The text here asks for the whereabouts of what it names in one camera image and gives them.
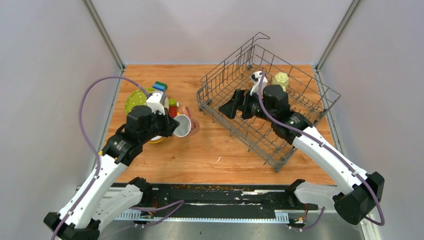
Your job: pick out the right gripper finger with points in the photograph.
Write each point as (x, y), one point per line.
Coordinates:
(246, 108)
(230, 108)

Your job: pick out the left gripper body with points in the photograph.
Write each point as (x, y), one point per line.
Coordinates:
(161, 121)

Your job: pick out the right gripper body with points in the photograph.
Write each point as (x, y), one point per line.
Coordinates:
(258, 110)

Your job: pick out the grey wire dish rack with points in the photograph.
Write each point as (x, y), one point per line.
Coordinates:
(308, 95)

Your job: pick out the pale yellow mug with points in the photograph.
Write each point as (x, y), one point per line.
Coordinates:
(281, 79)

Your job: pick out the white bowl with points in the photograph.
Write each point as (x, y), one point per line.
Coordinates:
(157, 139)

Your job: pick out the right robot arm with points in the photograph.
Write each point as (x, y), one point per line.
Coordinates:
(357, 193)

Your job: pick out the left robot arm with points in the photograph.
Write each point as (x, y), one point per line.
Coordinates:
(84, 217)

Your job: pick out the red green toy bricks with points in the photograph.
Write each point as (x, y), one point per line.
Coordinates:
(173, 107)

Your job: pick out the yellow bowl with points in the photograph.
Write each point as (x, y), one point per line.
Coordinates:
(155, 142)

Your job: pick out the green polka dot plate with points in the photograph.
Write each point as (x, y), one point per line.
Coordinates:
(136, 98)

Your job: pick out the green blue toy block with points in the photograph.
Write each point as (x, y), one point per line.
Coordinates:
(160, 86)

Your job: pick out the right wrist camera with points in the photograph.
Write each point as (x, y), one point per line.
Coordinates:
(259, 82)

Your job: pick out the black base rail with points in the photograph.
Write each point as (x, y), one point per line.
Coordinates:
(217, 203)

